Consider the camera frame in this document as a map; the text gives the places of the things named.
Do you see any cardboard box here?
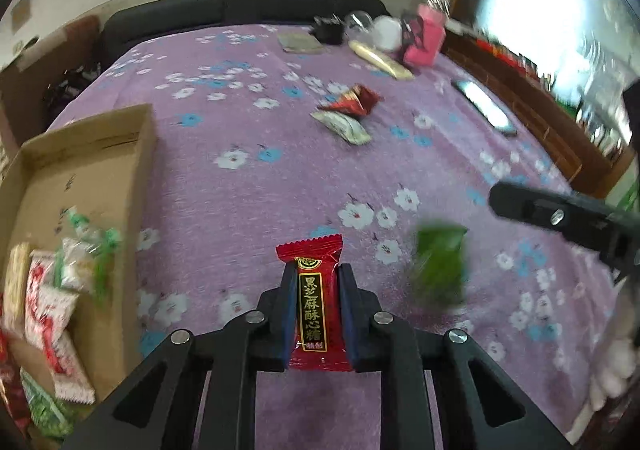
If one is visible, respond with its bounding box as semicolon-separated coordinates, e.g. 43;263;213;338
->
0;104;157;450

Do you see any clear glass cup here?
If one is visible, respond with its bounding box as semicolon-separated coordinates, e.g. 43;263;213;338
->
345;10;376;38

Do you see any large white red-print packet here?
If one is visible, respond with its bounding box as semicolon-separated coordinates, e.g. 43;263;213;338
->
37;287;97;406

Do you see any green pyramid packet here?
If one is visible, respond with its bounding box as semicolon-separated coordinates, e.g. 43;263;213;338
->
410;225;471;306

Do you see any jar with pink knitted sleeve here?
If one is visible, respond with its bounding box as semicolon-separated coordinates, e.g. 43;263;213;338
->
402;0;448;68

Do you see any dark red pyramid packet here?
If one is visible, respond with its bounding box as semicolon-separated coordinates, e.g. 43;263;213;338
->
317;84;385;118

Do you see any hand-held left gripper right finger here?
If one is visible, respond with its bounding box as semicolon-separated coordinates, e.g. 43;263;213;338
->
337;263;576;450

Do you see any brown cushion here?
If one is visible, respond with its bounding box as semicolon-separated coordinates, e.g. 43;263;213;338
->
45;15;103;81

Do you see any green twisted candy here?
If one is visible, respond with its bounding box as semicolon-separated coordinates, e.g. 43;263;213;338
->
62;206;123;256

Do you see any black smartphone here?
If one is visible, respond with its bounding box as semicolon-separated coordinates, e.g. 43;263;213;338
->
451;79;518;137

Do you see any black phone stand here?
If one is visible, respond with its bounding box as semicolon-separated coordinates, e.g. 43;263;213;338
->
400;13;426;51

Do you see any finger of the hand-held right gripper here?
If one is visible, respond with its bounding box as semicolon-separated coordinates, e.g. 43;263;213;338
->
488;181;640;281
621;84;640;151

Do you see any dark red foil packet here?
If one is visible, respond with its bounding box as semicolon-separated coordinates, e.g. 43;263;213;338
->
0;355;31;436

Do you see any black container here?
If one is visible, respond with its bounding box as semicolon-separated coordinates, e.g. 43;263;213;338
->
312;16;346;44

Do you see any green pea packet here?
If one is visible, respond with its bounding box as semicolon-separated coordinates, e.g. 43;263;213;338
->
20;369;76;441

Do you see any black sofa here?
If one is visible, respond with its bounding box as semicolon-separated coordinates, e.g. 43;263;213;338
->
100;0;391;66

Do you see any long red candy packet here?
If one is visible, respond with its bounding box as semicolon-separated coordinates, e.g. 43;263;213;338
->
276;233;353;373

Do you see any wooden cabinet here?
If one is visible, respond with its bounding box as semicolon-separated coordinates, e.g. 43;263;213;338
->
440;25;636;196

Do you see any white cup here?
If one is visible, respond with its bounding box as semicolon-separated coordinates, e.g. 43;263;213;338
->
372;15;403;51

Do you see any paper note on wall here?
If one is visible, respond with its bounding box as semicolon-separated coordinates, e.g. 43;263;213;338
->
11;0;33;30

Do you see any red pastry packet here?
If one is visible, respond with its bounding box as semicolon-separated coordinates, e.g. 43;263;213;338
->
0;243;32;346

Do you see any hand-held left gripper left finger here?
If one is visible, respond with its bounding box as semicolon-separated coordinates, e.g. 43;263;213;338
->
60;261;301;450

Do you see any clear green-edged packet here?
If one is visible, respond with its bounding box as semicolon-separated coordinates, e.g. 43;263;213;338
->
52;237;113;306

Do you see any person's right hand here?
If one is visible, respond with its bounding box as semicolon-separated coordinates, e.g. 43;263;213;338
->
589;275;640;412

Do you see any cream tube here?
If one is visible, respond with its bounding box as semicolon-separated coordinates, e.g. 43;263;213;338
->
348;40;415;80

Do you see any white and green packet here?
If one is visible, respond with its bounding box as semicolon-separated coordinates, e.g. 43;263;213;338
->
310;110;372;146

